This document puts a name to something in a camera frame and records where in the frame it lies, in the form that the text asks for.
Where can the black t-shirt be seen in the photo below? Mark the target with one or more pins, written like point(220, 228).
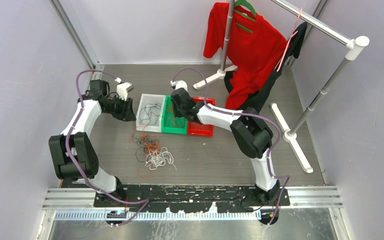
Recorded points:
point(252, 90)

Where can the aluminium frame rail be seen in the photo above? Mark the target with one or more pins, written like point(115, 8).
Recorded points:
point(76, 204)

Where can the green clothes hanger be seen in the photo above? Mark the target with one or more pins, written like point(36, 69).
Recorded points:
point(245, 10)

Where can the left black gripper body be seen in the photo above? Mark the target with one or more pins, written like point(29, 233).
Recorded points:
point(118, 108)

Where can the red t-shirt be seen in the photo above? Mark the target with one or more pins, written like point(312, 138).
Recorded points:
point(250, 52)

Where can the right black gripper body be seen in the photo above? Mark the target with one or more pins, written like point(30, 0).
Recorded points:
point(178, 110)

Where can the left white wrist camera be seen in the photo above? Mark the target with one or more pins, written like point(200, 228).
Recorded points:
point(123, 90)

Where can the red plastic bin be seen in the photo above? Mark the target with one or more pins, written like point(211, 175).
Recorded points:
point(204, 130)

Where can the white plastic bin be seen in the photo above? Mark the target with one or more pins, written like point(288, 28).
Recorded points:
point(149, 113)

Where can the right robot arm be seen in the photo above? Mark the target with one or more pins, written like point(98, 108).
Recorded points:
point(250, 131)

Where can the green plastic bin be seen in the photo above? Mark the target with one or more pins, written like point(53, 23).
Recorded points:
point(171, 124)

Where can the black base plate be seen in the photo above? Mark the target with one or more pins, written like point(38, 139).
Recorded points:
point(200, 198)

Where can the pink clothes hanger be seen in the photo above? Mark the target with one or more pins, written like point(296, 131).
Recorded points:
point(293, 33)

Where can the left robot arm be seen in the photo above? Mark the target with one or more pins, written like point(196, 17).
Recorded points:
point(72, 153)

